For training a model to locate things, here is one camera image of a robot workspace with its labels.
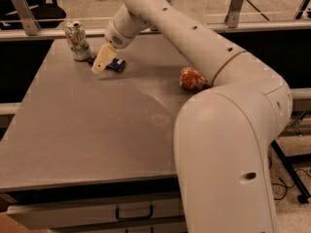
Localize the orange crushed soda can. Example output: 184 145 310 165
179 66 211 90

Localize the lower grey drawer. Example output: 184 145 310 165
49 216 188 233

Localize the left metal railing bracket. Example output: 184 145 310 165
11 0 41 36

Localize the metal railing bracket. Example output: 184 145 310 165
11 0 41 36
225 0 244 28

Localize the right metal railing bracket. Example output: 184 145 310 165
225 0 244 28

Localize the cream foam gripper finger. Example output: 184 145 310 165
91 44 117 74

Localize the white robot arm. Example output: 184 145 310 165
92 0 293 233

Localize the grey drawer with black handle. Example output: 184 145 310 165
7 192 184 230

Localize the blue rxbar blueberry wrapper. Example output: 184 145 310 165
86 57 125 74

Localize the black stand leg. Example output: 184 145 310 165
271 141 311 204

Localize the black office chair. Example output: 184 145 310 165
0 0 66 29

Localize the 7up soda can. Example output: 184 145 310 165
64 21 91 61

